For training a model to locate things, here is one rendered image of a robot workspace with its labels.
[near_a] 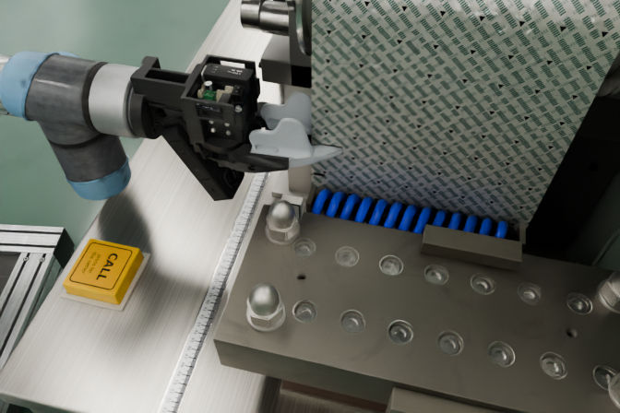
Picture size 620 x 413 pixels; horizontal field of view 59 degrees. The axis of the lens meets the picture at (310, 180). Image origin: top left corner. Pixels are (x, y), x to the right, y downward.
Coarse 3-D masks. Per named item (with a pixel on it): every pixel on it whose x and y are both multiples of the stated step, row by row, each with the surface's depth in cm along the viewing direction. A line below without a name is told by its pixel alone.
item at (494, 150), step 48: (336, 96) 50; (384, 96) 49; (432, 96) 48; (480, 96) 46; (528, 96) 45; (336, 144) 55; (384, 144) 53; (432, 144) 52; (480, 144) 50; (528, 144) 49; (336, 192) 61; (384, 192) 59; (432, 192) 57; (480, 192) 55; (528, 192) 54
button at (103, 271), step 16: (96, 240) 69; (80, 256) 67; (96, 256) 67; (112, 256) 67; (128, 256) 67; (80, 272) 66; (96, 272) 66; (112, 272) 66; (128, 272) 66; (80, 288) 64; (96, 288) 64; (112, 288) 64
